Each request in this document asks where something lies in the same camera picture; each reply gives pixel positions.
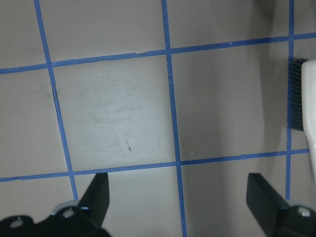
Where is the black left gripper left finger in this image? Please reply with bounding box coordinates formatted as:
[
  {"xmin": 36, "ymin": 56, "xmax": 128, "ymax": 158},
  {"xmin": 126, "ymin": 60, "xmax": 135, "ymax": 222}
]
[{"xmin": 79, "ymin": 173, "xmax": 109, "ymax": 228}]

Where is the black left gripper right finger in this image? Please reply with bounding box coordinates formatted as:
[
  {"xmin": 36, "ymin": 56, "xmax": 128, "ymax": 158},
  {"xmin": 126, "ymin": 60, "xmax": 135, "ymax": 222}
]
[{"xmin": 246, "ymin": 173, "xmax": 290, "ymax": 236}]

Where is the cream dustpan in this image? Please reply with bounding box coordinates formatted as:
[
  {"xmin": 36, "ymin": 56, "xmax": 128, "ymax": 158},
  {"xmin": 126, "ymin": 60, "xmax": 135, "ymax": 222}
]
[{"xmin": 301, "ymin": 59, "xmax": 316, "ymax": 175}]

